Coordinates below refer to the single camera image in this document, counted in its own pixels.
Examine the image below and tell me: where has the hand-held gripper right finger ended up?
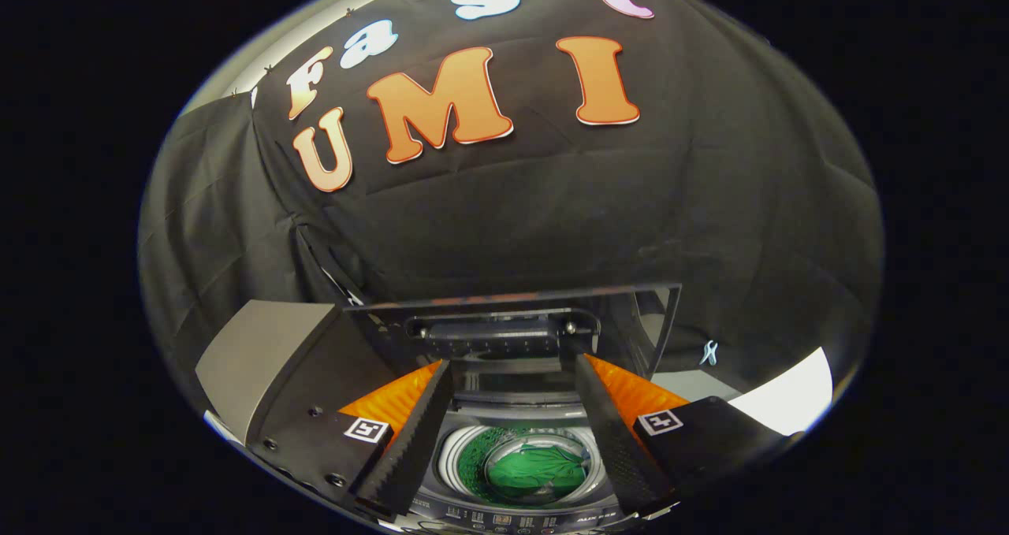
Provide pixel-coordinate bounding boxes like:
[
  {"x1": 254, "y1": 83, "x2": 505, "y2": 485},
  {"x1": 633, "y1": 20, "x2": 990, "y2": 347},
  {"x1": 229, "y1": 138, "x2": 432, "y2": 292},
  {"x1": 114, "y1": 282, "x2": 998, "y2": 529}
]
[{"x1": 574, "y1": 354, "x2": 789, "y2": 518}]

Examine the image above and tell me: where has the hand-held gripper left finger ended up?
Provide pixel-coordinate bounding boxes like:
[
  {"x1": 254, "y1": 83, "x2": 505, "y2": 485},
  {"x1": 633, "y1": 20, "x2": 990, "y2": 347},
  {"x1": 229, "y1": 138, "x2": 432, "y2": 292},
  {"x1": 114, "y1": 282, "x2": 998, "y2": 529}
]
[{"x1": 251, "y1": 359, "x2": 456, "y2": 518}]

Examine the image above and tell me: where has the green shirt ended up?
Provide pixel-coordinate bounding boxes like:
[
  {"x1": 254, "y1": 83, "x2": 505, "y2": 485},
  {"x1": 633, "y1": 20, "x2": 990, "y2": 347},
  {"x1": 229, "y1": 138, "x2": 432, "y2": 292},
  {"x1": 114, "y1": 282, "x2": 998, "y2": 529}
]
[{"x1": 457, "y1": 427, "x2": 594, "y2": 508}]

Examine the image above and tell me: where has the grey box stand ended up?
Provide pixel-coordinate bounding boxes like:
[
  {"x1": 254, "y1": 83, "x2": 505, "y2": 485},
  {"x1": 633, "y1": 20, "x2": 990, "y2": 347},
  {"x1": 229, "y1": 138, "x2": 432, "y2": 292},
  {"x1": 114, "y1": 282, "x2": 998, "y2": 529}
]
[{"x1": 195, "y1": 299, "x2": 365, "y2": 447}]

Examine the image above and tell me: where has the black backdrop cloth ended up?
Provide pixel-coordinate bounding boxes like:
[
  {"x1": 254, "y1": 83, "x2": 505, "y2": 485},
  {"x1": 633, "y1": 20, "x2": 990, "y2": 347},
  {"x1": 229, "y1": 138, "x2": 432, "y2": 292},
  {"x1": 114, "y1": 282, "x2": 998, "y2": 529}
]
[{"x1": 138, "y1": 0, "x2": 884, "y2": 414}]

